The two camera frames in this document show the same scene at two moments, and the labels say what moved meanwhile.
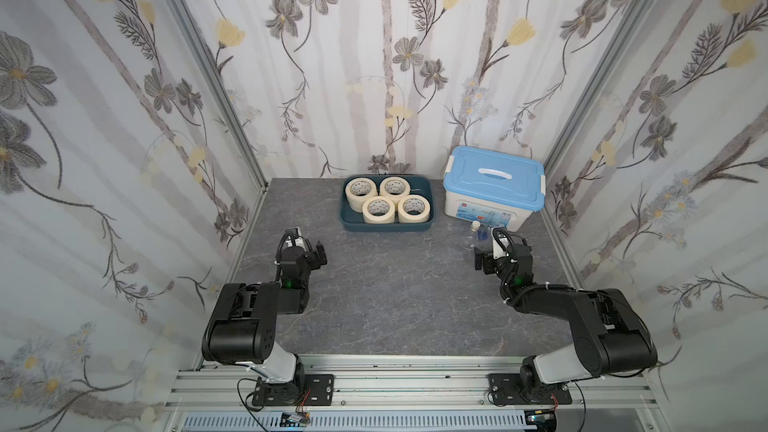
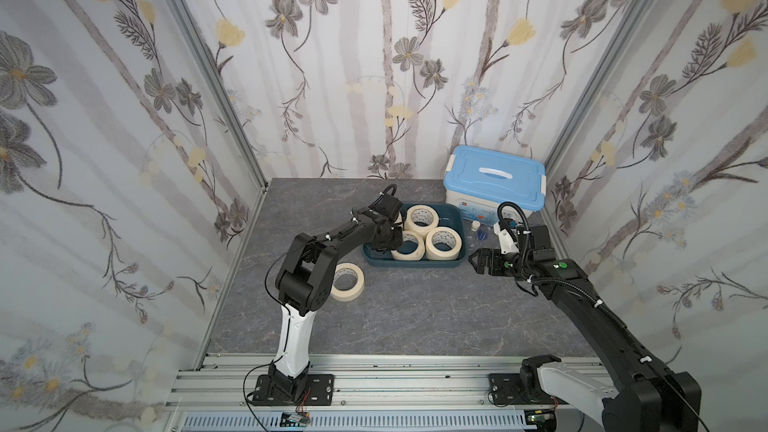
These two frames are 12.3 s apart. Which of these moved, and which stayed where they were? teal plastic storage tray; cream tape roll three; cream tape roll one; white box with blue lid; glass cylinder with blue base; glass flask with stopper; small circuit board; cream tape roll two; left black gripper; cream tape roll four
Moved: cream tape roll one; cream tape roll four; left black gripper; cream tape roll three; cream tape roll two; teal plastic storage tray
Stayed: small circuit board; glass flask with stopper; white box with blue lid; glass cylinder with blue base
